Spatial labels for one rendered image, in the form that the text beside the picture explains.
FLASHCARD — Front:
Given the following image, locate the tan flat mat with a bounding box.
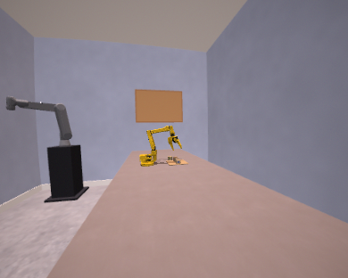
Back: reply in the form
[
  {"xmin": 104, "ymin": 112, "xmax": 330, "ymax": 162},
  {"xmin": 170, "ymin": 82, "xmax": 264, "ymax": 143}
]
[{"xmin": 166, "ymin": 159, "xmax": 188, "ymax": 166}]

